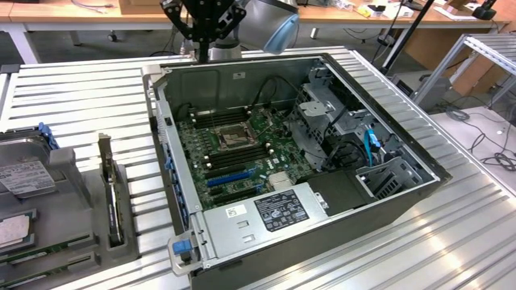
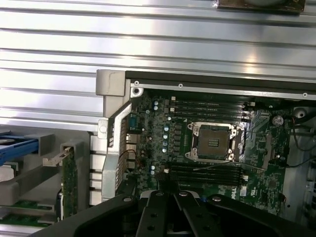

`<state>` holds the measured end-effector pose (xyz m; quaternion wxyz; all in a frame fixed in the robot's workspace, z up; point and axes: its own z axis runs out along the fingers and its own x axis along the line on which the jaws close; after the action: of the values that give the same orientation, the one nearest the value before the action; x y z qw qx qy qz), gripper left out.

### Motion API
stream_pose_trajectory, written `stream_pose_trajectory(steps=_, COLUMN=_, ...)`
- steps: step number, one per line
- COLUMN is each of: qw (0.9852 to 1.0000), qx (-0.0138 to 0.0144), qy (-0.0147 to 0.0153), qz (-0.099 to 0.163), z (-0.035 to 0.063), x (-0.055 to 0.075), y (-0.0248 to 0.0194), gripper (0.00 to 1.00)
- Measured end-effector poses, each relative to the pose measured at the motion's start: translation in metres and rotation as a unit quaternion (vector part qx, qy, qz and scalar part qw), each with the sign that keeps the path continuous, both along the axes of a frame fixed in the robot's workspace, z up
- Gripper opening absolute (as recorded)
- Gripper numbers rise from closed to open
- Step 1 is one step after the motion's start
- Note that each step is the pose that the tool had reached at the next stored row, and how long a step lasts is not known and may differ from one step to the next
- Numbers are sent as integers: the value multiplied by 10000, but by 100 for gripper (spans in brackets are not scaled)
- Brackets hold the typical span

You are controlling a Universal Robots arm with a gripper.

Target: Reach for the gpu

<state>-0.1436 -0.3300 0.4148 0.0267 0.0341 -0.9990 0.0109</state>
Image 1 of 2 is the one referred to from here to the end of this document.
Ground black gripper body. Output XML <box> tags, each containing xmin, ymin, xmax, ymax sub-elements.
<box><xmin>180</xmin><ymin>0</ymin><xmax>238</xmax><ymax>15</ymax></box>

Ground cardboard box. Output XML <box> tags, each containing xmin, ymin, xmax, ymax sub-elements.
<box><xmin>119</xmin><ymin>0</ymin><xmax>163</xmax><ymax>15</ymax></box>

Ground long wooden desk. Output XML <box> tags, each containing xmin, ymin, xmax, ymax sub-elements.
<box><xmin>298</xmin><ymin>0</ymin><xmax>514</xmax><ymax>40</ymax></box>

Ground wooden desk white legs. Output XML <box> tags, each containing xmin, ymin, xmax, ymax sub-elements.
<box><xmin>0</xmin><ymin>0</ymin><xmax>195</xmax><ymax>65</ymax></box>

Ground black RAM slot bank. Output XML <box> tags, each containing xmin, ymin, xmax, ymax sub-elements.
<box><xmin>191</xmin><ymin>105</ymin><xmax>254</xmax><ymax>131</ymax></box>
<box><xmin>203</xmin><ymin>144</ymin><xmax>276</xmax><ymax>170</ymax></box>

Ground white and yellow box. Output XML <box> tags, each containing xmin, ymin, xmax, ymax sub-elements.
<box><xmin>358</xmin><ymin>2</ymin><xmax>415</xmax><ymax>19</ymax></box>

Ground CPU socket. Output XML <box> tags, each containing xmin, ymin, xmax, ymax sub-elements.
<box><xmin>215</xmin><ymin>121</ymin><xmax>260</xmax><ymax>152</ymax></box>

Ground metal drive cage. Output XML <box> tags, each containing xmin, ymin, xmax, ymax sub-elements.
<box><xmin>288</xmin><ymin>82</ymin><xmax>379</xmax><ymax>173</ymax></box>

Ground black tripod pole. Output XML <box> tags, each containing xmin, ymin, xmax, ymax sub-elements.
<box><xmin>380</xmin><ymin>0</ymin><xmax>438</xmax><ymax>72</ymax></box>

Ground green motherboard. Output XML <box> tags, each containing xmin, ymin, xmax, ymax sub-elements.
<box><xmin>176</xmin><ymin>105</ymin><xmax>320</xmax><ymax>211</ymax></box>

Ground blue disk caddy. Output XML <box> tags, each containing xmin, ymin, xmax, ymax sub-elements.
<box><xmin>0</xmin><ymin>121</ymin><xmax>63</xmax><ymax>151</ymax></box>

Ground black long expansion slot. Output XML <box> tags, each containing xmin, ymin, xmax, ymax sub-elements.
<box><xmin>204</xmin><ymin>164</ymin><xmax>254</xmax><ymax>181</ymax></box>

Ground grey box on floor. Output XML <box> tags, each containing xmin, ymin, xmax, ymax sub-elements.
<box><xmin>390</xmin><ymin>71</ymin><xmax>454</xmax><ymax>98</ymax></box>

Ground blue expansion slot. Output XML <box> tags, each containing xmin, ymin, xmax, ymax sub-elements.
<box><xmin>207</xmin><ymin>172</ymin><xmax>260</xmax><ymax>187</ymax></box>

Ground silver chipset heatsink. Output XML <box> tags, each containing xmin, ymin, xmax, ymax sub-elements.
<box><xmin>267</xmin><ymin>172</ymin><xmax>299</xmax><ymax>192</ymax></box>

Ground graphics card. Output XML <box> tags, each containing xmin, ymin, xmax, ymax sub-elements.
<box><xmin>98</xmin><ymin>132</ymin><xmax>124</xmax><ymax>244</ymax></box>

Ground grey parts rack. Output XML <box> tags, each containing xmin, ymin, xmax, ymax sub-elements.
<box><xmin>0</xmin><ymin>146</ymin><xmax>102</xmax><ymax>290</ymax></box>

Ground black round device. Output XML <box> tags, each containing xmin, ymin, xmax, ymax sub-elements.
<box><xmin>472</xmin><ymin>0</ymin><xmax>500</xmax><ymax>21</ymax></box>

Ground silver hard disk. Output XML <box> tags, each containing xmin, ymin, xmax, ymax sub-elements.
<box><xmin>0</xmin><ymin>136</ymin><xmax>58</xmax><ymax>199</ymax></box>

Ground grey graphics card holder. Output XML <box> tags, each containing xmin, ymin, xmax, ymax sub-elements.
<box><xmin>95</xmin><ymin>164</ymin><xmax>143</xmax><ymax>261</ymax></box>

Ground grey disk bay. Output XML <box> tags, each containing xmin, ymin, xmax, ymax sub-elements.
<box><xmin>354</xmin><ymin>156</ymin><xmax>422</xmax><ymax>201</ymax></box>

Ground silver power supply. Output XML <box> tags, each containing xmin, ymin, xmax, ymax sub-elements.
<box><xmin>200</xmin><ymin>181</ymin><xmax>331</xmax><ymax>261</ymax></box>

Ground blue power supply latch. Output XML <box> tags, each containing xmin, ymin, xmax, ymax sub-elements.
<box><xmin>171</xmin><ymin>239</ymin><xmax>191</xmax><ymax>255</ymax></box>

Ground black open PC case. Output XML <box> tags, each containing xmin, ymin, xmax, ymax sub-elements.
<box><xmin>140</xmin><ymin>53</ymin><xmax>452</xmax><ymax>290</ymax></box>

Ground silver CPU chip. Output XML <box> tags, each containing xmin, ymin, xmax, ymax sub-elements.
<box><xmin>0</xmin><ymin>216</ymin><xmax>32</xmax><ymax>246</ymax></box>

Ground green RAM stick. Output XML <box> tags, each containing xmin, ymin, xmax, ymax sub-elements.
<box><xmin>0</xmin><ymin>240</ymin><xmax>94</xmax><ymax>263</ymax></box>

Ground black looped wire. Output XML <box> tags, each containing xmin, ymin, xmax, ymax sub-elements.
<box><xmin>255</xmin><ymin>75</ymin><xmax>295</xmax><ymax>107</ymax></box>

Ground black power wire bundle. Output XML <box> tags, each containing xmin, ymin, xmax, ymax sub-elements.
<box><xmin>324</xmin><ymin>134</ymin><xmax>367</xmax><ymax>170</ymax></box>

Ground blue data wire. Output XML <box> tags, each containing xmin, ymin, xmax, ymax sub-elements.
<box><xmin>363</xmin><ymin>129</ymin><xmax>383</xmax><ymax>167</ymax></box>

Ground aluminium profile frame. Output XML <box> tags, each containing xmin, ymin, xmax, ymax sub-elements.
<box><xmin>412</xmin><ymin>33</ymin><xmax>516</xmax><ymax>113</ymax></box>

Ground black floor cable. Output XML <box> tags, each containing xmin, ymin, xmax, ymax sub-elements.
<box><xmin>467</xmin><ymin>112</ymin><xmax>516</xmax><ymax>172</ymax></box>

